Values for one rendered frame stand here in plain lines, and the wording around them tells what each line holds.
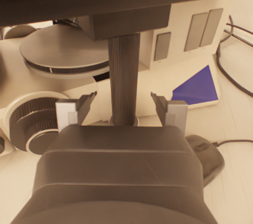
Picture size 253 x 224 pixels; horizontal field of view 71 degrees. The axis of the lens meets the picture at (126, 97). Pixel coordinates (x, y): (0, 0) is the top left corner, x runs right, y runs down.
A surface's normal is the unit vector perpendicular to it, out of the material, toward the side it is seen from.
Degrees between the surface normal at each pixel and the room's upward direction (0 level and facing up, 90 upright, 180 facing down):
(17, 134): 90
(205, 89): 48
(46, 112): 90
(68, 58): 0
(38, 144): 90
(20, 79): 0
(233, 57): 0
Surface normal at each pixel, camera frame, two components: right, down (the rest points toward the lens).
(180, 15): 0.46, 0.59
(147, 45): -0.89, 0.29
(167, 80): 0.33, -0.04
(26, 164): 0.01, -0.75
